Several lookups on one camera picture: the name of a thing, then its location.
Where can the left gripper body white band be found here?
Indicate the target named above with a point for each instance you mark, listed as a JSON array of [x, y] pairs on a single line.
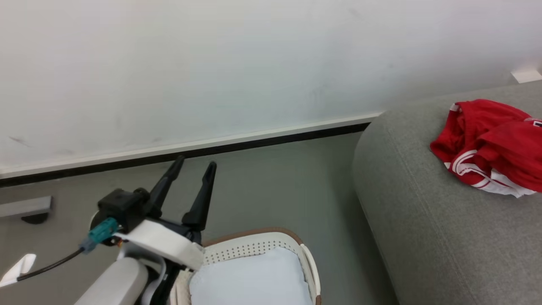
[[165, 243]]

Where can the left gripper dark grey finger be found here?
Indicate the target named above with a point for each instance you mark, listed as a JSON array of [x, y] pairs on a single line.
[[163, 195], [202, 199]]

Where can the red and white shirt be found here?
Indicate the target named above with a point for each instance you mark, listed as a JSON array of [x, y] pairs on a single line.
[[495, 144]]

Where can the white laundry basket brown rim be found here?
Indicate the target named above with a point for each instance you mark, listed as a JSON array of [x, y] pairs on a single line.
[[254, 241]]

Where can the light blue clothing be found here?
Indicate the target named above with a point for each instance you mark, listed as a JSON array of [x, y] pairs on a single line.
[[254, 279]]

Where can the white skirting board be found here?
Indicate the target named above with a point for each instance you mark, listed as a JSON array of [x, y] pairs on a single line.
[[190, 148]]

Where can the grey bar with black foot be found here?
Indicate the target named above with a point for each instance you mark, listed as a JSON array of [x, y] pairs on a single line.
[[23, 206]]

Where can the white paper tag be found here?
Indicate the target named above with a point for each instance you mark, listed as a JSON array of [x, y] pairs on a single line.
[[19, 267]]

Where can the grey fabric sofa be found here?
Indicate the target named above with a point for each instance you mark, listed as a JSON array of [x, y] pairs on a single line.
[[444, 237]]

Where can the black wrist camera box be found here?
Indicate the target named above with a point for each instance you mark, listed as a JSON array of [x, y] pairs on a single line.
[[123, 207]]

